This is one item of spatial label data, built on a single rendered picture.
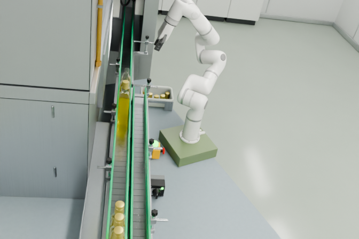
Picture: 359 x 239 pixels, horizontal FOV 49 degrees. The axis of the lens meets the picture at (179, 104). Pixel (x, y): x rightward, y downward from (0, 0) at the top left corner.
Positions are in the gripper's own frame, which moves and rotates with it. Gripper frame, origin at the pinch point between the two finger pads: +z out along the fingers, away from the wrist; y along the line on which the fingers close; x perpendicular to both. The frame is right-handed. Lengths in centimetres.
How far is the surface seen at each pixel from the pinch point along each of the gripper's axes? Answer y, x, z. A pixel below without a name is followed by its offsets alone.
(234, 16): -379, 179, 64
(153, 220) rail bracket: 89, 13, 35
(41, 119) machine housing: 60, -43, 27
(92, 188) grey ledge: 65, -10, 53
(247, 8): -379, 191, 44
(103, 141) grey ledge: 30, -8, 52
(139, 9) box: -112, 0, 26
